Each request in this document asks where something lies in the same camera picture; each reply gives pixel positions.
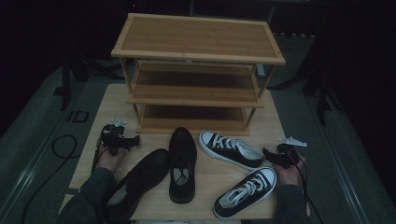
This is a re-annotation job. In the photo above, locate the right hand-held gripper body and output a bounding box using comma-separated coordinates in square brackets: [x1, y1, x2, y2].
[273, 136, 308, 170]

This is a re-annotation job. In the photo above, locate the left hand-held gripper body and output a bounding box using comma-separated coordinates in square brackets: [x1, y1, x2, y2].
[100, 119, 128, 157]

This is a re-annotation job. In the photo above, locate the black leather shoe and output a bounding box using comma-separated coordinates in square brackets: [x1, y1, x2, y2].
[106, 147, 171, 221]
[168, 126, 198, 205]

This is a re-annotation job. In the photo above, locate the wooden shoe rack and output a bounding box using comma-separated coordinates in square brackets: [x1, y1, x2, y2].
[110, 12, 287, 137]

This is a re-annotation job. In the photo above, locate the person's right hand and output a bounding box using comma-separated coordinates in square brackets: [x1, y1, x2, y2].
[273, 154, 307, 187]

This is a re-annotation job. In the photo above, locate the person's left hand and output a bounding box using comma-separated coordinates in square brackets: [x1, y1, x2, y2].
[95, 144, 129, 174]

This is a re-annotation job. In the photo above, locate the black and white canvas sneaker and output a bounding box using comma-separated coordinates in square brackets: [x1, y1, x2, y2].
[198, 130, 265, 172]
[212, 166, 277, 220]

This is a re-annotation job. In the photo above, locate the black metal stand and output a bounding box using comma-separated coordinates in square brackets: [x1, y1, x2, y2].
[317, 69, 332, 126]
[60, 55, 73, 112]

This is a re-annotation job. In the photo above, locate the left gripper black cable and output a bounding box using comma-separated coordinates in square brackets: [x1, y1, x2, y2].
[91, 146, 105, 173]

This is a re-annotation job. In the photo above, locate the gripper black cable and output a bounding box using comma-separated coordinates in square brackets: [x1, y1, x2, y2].
[91, 146, 105, 173]
[289, 151, 325, 224]

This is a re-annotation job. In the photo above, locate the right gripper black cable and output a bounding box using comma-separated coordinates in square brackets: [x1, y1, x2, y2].
[289, 151, 325, 224]

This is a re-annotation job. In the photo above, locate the black floor cable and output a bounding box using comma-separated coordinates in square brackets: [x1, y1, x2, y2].
[21, 133, 78, 224]

